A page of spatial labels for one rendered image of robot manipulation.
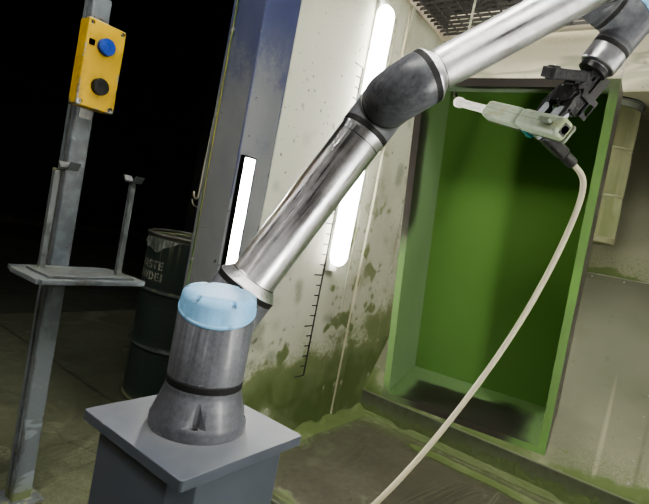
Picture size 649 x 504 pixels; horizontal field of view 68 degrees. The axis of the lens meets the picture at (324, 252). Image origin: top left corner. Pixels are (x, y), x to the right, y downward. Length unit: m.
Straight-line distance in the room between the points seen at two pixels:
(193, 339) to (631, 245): 2.60
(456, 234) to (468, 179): 0.23
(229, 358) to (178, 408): 0.13
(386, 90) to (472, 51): 0.18
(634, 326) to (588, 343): 0.24
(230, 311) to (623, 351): 2.32
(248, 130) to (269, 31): 0.37
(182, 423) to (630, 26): 1.30
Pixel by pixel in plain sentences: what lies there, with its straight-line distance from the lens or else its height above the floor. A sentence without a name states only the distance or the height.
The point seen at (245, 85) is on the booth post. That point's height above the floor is 1.53.
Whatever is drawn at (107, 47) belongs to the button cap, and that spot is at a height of 1.48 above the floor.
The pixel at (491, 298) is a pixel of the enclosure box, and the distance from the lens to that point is 2.10.
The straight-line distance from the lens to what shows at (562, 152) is 1.42.
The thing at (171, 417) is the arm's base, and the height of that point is 0.68.
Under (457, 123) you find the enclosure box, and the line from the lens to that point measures 2.09.
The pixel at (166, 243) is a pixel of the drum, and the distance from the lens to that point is 2.53.
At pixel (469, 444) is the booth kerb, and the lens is 2.77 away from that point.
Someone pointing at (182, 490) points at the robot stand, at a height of 0.62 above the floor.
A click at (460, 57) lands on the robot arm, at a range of 1.07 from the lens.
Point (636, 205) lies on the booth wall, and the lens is 3.15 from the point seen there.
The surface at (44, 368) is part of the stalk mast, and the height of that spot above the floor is 0.45.
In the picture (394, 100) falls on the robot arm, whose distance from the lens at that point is 1.03.
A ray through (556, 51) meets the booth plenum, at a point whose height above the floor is 2.19.
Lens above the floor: 1.07
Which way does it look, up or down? 3 degrees down
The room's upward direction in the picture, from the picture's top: 11 degrees clockwise
